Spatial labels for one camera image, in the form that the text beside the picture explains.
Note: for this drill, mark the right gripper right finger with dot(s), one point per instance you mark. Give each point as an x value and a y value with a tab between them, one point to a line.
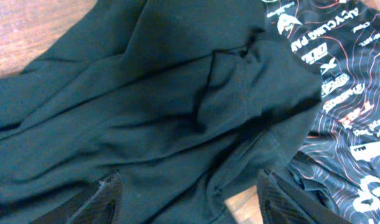
281	202

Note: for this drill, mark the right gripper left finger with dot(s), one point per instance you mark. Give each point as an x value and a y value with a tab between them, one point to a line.
99	203

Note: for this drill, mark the black t-shirt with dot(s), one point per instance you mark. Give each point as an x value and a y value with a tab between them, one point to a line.
188	100

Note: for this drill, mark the black printed cycling jersey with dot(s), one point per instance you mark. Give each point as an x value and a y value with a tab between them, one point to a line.
339	162

